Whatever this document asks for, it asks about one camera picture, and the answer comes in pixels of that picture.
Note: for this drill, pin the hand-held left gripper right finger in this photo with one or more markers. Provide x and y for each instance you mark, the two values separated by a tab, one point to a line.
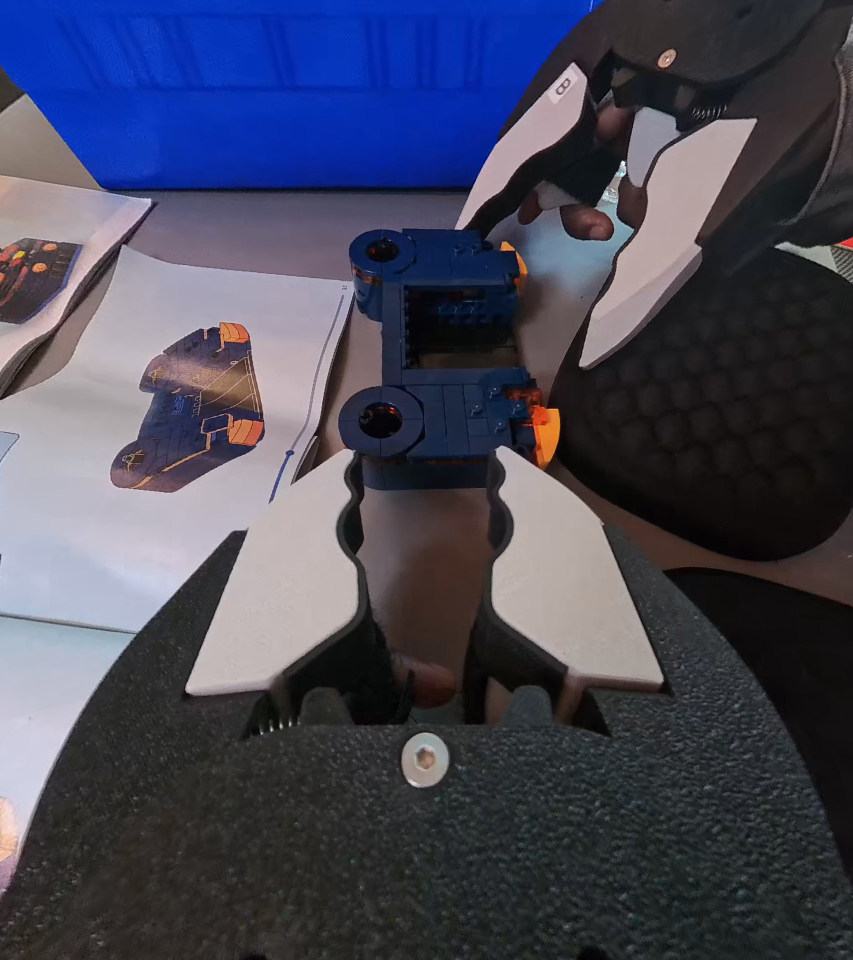
569	585

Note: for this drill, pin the black quilted pad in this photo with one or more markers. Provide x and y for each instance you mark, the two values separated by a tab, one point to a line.
734	420

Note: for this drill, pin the dark blue toy brick console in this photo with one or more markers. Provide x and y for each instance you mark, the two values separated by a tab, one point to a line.
449	420

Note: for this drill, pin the person's right hand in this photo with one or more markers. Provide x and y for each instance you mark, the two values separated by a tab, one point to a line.
591	195

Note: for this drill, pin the blue plastic bin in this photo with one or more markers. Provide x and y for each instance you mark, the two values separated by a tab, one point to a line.
284	90

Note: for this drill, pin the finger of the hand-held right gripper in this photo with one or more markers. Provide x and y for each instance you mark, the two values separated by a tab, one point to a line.
531	142
681	217

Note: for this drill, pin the purple arcade instruction booklet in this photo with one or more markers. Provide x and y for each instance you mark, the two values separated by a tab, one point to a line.
44	225

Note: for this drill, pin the person's left hand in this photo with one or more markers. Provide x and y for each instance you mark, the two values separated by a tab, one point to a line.
430	682

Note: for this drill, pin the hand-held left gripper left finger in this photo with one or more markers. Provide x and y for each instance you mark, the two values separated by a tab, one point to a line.
284	585

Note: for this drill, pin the open instruction booklet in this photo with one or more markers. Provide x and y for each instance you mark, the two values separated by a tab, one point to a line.
96	525

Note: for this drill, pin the black smooth pad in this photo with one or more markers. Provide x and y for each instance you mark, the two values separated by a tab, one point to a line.
809	675

